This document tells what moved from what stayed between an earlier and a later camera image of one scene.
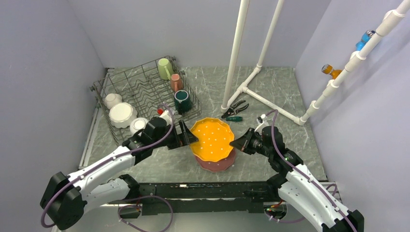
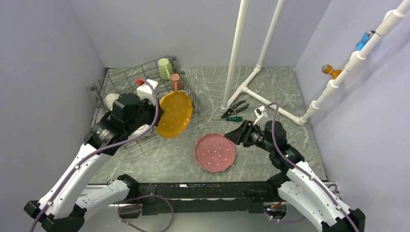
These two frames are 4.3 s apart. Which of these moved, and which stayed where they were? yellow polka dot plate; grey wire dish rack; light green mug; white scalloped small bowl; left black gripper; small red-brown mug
Moved: left black gripper; yellow polka dot plate
Stayed: small red-brown mug; white scalloped small bowl; light green mug; grey wire dish rack
